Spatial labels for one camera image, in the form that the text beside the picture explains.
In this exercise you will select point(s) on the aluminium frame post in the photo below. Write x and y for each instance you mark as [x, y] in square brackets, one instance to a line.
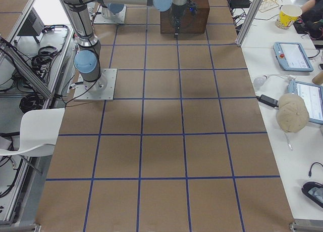
[248, 21]

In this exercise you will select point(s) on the white plastic chair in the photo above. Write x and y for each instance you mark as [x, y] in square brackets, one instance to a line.
[39, 131]

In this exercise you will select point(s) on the lower blue teach pendant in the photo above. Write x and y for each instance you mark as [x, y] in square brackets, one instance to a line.
[312, 96]

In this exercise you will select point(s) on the blue teach pendant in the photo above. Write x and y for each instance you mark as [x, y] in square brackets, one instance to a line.
[312, 96]
[292, 57]

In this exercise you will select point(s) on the grey control box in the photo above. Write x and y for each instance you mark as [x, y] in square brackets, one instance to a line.
[32, 26]

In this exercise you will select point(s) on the black power adapter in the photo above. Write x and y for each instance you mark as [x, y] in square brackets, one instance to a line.
[268, 101]

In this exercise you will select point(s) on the upper blue teach pendant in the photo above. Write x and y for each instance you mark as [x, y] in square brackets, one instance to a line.
[292, 57]

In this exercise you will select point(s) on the white light bulb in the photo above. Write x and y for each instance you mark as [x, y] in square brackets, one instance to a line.
[258, 82]

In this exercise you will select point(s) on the dark wooden drawer cabinet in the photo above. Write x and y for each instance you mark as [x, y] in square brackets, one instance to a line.
[197, 27]

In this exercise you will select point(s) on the yellow popcorn bucket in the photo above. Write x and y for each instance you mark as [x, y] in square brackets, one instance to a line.
[287, 16]

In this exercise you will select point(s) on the black case with glasses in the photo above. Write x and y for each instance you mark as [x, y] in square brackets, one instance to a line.
[313, 190]

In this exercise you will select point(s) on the beige cap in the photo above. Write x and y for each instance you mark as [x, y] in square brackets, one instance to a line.
[292, 115]

